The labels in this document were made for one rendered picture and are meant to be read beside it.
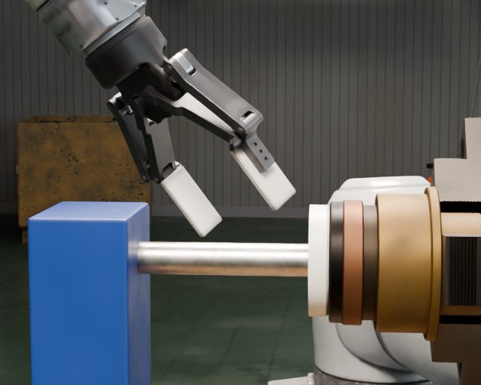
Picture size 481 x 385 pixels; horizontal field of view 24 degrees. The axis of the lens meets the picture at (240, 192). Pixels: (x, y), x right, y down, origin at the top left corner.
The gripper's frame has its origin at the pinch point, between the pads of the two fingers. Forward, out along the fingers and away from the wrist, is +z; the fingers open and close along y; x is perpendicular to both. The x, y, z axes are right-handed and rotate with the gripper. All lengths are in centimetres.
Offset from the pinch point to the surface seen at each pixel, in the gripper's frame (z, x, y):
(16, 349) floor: 55, 96, -364
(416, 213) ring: -1.0, -16.3, 41.0
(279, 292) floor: 130, 238, -398
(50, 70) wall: -41, 372, -700
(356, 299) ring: 0.8, -21.4, 38.2
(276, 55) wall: 52, 479, -590
